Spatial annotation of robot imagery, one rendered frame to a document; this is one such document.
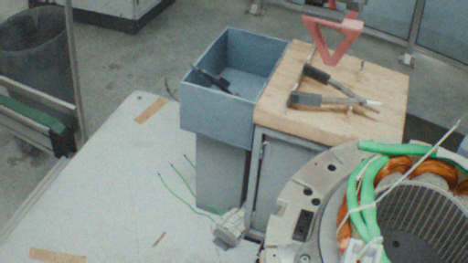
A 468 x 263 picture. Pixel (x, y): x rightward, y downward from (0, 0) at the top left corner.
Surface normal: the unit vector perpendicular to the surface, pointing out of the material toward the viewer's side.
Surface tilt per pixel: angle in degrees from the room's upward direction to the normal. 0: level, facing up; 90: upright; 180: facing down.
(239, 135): 90
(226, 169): 90
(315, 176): 0
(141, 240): 0
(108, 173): 0
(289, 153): 90
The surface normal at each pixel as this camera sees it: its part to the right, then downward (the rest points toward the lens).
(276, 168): -0.36, 0.61
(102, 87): 0.06, -0.73
